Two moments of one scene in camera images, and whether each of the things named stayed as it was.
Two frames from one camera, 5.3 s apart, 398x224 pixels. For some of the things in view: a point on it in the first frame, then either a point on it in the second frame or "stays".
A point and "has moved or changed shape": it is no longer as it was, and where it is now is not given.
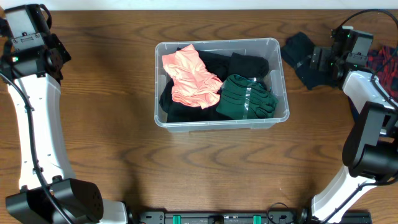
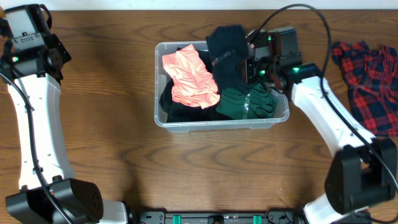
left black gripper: (61, 47) stays
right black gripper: (326, 51) to (250, 69)
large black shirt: (218, 65) stays
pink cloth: (193, 85) stays
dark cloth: (297, 50) has moved or changed shape
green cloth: (244, 98) stays
